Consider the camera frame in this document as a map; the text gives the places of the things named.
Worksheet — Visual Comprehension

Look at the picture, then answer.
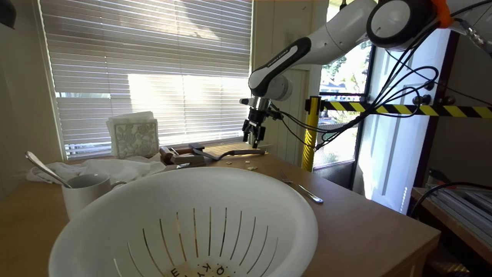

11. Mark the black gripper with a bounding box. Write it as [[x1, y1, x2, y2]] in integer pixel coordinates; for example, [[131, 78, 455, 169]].
[[241, 95, 272, 151]]

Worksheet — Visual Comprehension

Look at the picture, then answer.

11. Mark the grey metal cylinder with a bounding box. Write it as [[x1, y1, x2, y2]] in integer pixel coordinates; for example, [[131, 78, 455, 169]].
[[212, 146, 268, 163]]

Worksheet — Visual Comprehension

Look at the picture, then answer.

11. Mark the yellow vertical pole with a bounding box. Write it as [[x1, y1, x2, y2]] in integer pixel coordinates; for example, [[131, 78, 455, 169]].
[[300, 95, 323, 174]]

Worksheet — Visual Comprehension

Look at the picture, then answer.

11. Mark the brown wooden block pile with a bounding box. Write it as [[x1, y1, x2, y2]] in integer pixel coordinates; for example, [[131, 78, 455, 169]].
[[158, 143, 217, 169]]

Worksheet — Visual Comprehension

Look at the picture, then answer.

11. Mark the white plastic colander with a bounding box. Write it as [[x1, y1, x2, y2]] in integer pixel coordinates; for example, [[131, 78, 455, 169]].
[[48, 168, 320, 277]]

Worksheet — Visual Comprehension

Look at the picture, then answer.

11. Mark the white textured box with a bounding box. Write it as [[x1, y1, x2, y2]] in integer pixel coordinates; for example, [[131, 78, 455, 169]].
[[106, 111, 160, 160]]

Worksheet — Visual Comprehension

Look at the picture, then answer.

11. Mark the white slatted window blind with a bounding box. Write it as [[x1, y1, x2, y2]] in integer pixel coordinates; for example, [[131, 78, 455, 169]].
[[37, 0, 254, 158]]

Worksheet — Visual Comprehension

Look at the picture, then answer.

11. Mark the white crumpled cloth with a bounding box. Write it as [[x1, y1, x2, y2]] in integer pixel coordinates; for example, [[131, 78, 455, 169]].
[[26, 152, 168, 188]]

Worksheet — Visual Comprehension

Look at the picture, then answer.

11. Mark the yellow black striped bar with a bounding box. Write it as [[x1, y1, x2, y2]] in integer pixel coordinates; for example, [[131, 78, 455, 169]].
[[306, 98, 492, 120]]

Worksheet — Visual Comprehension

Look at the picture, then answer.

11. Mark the white ceramic cup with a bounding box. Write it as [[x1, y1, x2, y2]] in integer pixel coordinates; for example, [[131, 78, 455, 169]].
[[60, 171, 114, 221]]

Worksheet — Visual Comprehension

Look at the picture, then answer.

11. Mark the metal spoon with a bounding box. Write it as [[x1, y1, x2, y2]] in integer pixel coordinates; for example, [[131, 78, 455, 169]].
[[25, 149, 74, 189]]

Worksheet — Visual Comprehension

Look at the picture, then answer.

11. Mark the wooden side shelf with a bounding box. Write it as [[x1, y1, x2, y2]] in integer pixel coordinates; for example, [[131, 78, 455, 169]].
[[409, 175, 492, 266]]

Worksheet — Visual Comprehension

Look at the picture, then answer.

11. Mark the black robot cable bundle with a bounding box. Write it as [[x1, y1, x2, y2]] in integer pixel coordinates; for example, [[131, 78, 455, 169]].
[[271, 0, 492, 151]]

